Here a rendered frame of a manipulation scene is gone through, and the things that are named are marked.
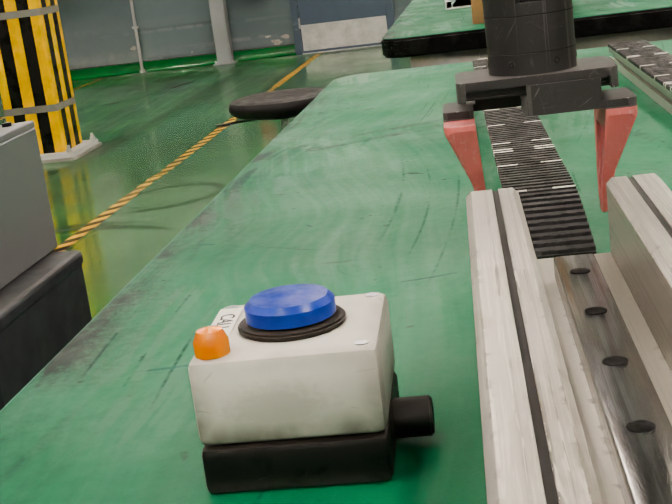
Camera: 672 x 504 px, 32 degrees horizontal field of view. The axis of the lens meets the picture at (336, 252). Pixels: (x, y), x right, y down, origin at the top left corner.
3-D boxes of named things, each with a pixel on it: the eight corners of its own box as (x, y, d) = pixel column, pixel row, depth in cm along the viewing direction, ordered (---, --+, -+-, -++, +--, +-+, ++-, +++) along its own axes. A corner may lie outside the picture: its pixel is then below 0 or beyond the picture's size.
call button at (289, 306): (256, 326, 54) (250, 284, 54) (342, 318, 54) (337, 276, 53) (242, 356, 50) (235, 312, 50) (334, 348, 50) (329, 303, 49)
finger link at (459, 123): (565, 227, 77) (553, 82, 74) (455, 238, 77) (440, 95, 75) (556, 203, 83) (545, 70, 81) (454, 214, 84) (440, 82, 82)
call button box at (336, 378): (238, 421, 58) (219, 298, 56) (436, 405, 57) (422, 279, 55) (206, 496, 50) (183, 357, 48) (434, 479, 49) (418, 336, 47)
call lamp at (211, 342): (198, 348, 50) (194, 322, 50) (233, 345, 50) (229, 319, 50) (191, 361, 49) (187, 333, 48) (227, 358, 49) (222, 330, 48)
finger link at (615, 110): (645, 219, 76) (636, 73, 74) (533, 230, 77) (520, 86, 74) (630, 196, 82) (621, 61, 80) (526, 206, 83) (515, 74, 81)
